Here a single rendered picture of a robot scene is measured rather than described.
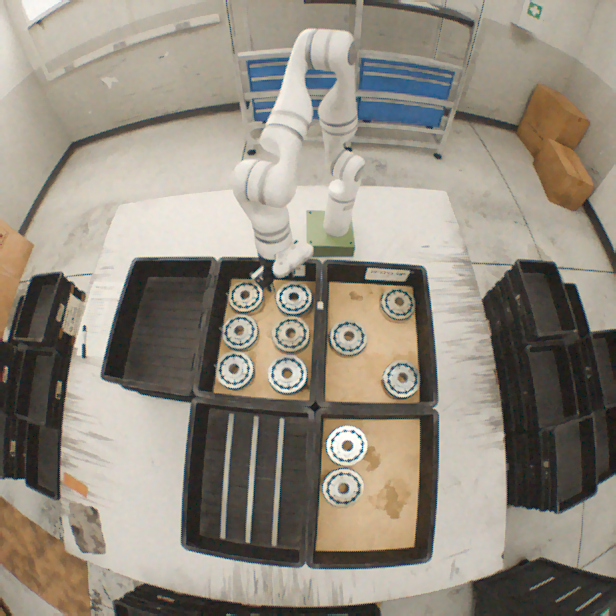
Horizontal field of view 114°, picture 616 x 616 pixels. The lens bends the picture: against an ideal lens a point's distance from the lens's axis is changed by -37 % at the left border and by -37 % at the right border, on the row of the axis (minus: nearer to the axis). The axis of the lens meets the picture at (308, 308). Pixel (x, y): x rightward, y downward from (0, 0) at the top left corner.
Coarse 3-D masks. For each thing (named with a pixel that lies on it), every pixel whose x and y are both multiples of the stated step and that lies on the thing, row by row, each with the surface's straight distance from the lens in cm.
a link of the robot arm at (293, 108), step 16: (304, 32) 66; (304, 48) 64; (288, 64) 62; (304, 64) 64; (288, 80) 58; (304, 80) 61; (288, 96) 55; (304, 96) 56; (272, 112) 55; (288, 112) 53; (304, 112) 54; (304, 128) 54
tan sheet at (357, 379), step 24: (336, 288) 94; (360, 288) 95; (384, 288) 96; (408, 288) 99; (336, 312) 91; (360, 312) 92; (384, 336) 90; (408, 336) 92; (336, 360) 86; (360, 360) 87; (384, 360) 88; (408, 360) 90; (336, 384) 84; (360, 384) 85
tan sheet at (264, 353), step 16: (272, 304) 92; (224, 320) 93; (256, 320) 91; (272, 320) 90; (304, 320) 90; (288, 336) 88; (224, 352) 90; (256, 352) 88; (272, 352) 87; (304, 352) 86; (256, 368) 86; (256, 384) 86
